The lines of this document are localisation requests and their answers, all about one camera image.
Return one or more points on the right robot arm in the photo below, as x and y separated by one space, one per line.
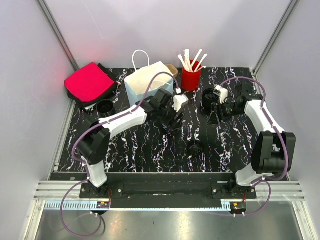
273 152

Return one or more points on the red and black cloth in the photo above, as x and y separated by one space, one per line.
90 84

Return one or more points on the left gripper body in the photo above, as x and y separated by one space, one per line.
168 114

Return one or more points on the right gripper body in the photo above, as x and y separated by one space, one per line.
229 110

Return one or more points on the red straw cup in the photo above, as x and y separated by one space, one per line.
190 80

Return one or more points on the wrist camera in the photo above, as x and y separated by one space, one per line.
179 100
221 93

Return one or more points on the brown pulp cup carrier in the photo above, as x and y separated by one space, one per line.
172 69

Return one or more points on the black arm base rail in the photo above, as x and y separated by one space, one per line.
164 191

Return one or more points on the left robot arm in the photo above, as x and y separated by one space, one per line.
92 146

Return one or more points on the light blue paper bag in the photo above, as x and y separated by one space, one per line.
137 83

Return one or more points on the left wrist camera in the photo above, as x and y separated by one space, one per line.
179 100

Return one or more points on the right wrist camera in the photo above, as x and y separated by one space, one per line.
221 93

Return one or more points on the stack of black lids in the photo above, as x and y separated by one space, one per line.
209 97

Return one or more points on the black coffee cup lid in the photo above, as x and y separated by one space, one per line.
195 147

